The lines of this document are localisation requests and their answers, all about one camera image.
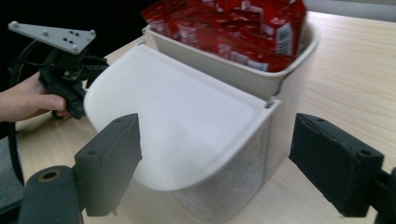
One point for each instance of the pile of red snack packets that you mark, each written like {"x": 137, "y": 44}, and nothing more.
{"x": 236, "y": 31}

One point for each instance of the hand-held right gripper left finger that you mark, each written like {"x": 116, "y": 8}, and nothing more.
{"x": 106, "y": 165}

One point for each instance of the white bin with flip lid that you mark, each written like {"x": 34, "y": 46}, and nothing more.
{"x": 186, "y": 124}

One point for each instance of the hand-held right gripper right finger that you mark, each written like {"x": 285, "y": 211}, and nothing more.
{"x": 336, "y": 165}

